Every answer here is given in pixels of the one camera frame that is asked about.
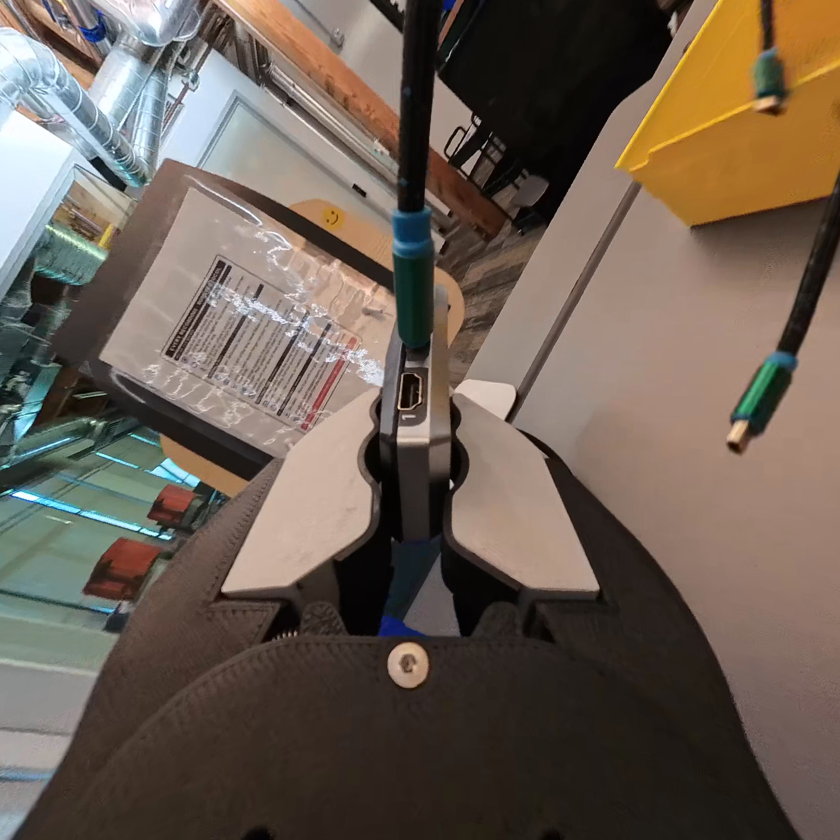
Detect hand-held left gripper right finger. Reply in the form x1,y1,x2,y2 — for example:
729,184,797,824
440,394,602,599

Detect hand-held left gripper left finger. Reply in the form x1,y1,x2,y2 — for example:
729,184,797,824
220,387,385,598

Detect grey hdmi switch hub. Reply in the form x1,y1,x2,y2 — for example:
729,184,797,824
379,282,455,546

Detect blue plastic storage bin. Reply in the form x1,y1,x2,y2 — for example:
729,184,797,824
377,537,442,639

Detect black braided hdmi cable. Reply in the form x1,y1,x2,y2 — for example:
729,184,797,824
750,0,788,118
392,0,439,350
725,193,840,455

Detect yellow plastic storage bin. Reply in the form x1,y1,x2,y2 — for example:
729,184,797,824
615,0,840,227

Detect red canister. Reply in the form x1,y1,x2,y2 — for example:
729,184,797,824
82,538,162,600
147,486,198,527

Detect silver insulated pipe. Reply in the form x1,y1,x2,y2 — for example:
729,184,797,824
85,0,221,132

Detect silver spiral elbow duct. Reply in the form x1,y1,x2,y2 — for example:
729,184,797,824
0,29,165,189

